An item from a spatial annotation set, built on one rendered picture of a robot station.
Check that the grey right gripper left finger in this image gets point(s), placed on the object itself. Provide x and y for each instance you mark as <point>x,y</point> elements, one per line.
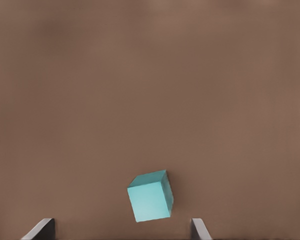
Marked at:
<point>43,230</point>

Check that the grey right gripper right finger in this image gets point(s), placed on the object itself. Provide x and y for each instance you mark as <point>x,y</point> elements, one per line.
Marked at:
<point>199,231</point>

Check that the light blue cube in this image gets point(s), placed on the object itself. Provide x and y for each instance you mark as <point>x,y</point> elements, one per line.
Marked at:
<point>150,198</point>

